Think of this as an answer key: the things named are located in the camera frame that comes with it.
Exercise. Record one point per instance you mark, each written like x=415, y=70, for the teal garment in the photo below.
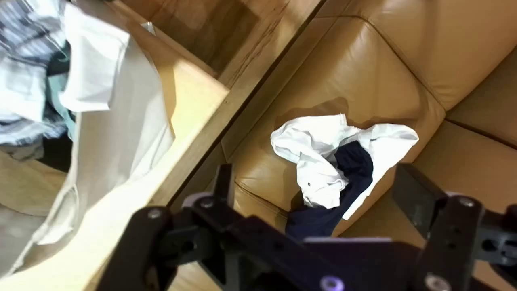
x=58, y=82

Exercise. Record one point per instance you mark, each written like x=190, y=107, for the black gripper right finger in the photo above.
x=452, y=237

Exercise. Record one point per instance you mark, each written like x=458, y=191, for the blue striped shirt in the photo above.
x=21, y=33

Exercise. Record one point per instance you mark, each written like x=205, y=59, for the tan leather couch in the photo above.
x=349, y=70

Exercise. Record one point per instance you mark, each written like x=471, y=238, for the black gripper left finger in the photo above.
x=145, y=248

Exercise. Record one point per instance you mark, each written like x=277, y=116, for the white garment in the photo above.
x=90, y=59

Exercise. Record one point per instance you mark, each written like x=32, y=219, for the cream canvas laundry bag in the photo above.
x=122, y=135

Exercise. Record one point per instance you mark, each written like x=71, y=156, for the navy and white vest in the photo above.
x=316, y=151

